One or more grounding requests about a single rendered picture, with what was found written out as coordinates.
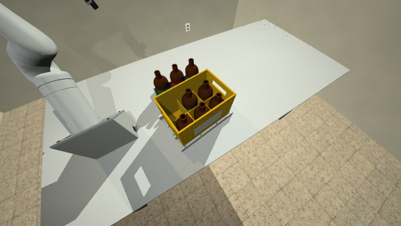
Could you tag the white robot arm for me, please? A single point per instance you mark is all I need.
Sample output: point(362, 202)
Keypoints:
point(33, 53)

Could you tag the yellow crate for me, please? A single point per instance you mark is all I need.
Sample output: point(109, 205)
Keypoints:
point(171, 105)

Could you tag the brown bottle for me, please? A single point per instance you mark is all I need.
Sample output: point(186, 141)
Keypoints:
point(176, 75)
point(191, 69)
point(205, 91)
point(160, 82)
point(200, 110)
point(215, 100)
point(183, 121)
point(189, 100)

